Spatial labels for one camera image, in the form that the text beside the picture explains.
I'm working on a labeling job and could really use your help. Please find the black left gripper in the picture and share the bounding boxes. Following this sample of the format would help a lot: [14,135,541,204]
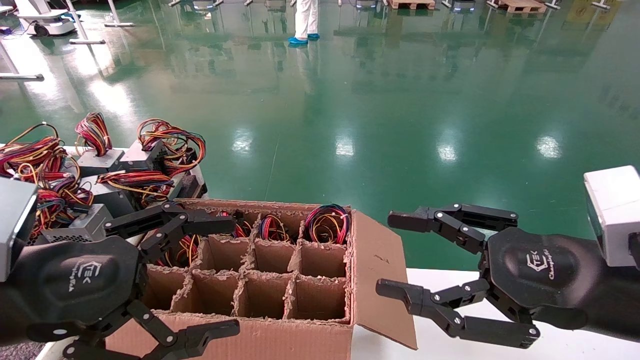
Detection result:
[7,201,242,360]

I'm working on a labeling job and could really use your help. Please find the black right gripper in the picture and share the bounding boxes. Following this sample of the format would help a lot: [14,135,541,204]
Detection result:
[376,202,603,350]

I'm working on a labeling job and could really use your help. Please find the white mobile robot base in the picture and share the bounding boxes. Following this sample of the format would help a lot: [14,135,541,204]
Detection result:
[15,0,78,37]

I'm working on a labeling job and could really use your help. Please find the cardboard divider grid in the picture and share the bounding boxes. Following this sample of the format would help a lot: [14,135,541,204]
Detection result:
[142,210,351,323]

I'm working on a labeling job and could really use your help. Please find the black power supply unit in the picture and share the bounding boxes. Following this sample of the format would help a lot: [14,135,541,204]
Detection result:
[170,165,208,201]

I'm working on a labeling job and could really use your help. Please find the brown cardboard box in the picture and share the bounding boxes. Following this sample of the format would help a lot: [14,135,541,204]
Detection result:
[102,198,418,360]

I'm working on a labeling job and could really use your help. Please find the dark grey power supply unit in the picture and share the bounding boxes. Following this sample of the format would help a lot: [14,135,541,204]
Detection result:
[80,170,176,217]

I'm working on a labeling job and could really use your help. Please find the grey felt mat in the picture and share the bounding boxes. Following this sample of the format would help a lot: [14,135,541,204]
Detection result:
[0,341,46,360]

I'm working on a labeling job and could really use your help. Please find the white table stand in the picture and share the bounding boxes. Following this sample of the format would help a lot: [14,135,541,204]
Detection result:
[65,0,107,46]
[0,40,45,82]
[104,0,136,28]

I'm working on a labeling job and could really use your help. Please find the wooden pallet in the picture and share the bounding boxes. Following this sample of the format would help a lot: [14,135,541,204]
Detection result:
[387,0,437,11]
[492,0,548,14]

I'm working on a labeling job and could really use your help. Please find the person in white coverall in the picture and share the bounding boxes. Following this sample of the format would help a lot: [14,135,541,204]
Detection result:
[288,0,321,47]

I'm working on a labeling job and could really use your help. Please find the grey power supply with cables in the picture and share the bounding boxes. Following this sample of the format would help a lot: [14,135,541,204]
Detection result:
[75,112,126,177]
[120,118,207,177]

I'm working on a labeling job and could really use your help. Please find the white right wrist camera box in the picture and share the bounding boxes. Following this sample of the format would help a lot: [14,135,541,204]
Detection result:
[583,165,640,268]

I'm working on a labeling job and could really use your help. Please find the white metal rail tube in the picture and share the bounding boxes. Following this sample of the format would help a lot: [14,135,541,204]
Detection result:
[34,340,68,360]

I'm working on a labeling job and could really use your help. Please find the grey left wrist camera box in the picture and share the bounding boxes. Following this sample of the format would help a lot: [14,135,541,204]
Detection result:
[0,177,39,283]

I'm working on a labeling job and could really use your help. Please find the power supply with red cables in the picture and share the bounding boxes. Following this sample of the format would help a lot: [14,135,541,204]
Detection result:
[0,122,68,182]

